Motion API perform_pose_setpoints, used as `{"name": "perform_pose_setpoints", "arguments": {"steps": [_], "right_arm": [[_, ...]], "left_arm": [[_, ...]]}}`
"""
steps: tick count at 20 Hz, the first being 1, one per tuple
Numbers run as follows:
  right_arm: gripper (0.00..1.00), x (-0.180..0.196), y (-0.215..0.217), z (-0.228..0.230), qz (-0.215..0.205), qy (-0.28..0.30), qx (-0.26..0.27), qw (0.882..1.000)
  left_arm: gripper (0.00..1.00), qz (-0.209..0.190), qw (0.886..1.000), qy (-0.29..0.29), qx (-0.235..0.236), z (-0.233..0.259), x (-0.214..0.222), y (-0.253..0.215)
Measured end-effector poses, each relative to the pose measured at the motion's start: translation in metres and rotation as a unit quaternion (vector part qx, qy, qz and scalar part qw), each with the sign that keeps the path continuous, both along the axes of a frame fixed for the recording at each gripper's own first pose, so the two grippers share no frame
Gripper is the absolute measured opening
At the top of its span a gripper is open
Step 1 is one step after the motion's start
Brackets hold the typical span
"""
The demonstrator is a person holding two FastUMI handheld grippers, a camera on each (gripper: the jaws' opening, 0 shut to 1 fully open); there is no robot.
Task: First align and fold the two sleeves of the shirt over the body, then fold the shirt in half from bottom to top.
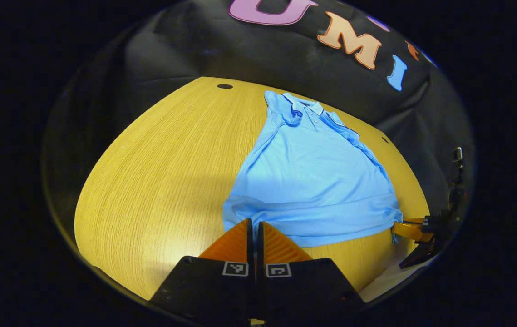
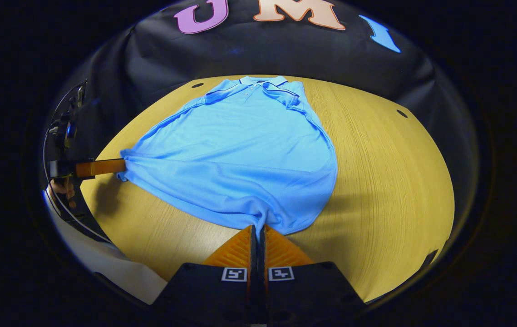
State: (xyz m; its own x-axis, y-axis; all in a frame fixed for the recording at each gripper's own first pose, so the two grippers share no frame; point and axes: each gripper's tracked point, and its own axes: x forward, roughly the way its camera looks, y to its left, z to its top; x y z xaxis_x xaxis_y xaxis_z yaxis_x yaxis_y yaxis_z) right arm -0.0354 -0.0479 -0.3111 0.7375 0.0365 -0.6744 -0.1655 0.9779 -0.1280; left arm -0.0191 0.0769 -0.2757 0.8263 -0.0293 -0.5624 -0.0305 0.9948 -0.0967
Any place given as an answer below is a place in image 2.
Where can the light blue polo T-shirt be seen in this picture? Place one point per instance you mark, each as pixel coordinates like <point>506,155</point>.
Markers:
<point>240,159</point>

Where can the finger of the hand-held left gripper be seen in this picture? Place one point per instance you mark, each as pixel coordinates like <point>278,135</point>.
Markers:
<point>99,167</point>

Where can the black backdrop cloth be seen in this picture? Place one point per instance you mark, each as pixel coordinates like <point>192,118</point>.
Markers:
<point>331,54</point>

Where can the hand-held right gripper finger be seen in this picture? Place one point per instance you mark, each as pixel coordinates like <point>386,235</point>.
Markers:
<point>253,259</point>
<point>263,259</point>

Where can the black table grommet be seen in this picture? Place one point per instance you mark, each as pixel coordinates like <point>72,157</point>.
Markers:
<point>402,113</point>
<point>197,85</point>

